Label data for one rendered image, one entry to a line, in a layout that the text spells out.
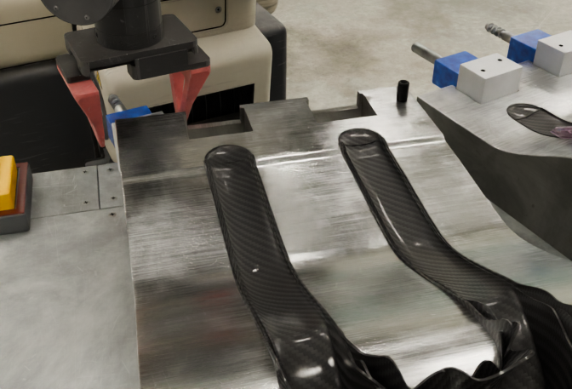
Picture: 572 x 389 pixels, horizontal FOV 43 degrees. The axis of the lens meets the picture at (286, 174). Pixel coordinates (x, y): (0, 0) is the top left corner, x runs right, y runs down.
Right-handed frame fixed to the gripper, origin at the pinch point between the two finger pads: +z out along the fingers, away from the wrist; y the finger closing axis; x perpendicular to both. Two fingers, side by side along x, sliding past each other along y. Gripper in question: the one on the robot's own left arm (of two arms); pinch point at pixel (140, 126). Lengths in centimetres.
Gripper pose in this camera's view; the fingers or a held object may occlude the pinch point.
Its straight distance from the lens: 69.7
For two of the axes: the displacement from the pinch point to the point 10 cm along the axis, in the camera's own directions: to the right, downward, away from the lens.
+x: -4.6, -5.2, 7.2
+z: -0.1, 8.2, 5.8
